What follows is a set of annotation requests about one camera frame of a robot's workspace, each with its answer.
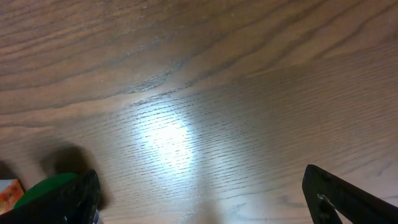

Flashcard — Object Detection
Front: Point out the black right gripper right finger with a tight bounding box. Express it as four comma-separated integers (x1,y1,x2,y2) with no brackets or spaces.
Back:
302,164,397,224

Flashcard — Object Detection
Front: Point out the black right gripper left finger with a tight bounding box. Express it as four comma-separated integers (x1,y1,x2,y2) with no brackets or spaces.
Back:
0,169,101,224

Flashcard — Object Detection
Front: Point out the orange snack packet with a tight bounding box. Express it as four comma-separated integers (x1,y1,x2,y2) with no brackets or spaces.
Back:
0,179,24,215

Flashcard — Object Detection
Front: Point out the green lidded white canister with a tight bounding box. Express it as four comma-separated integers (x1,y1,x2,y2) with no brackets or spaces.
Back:
12,172,100,224

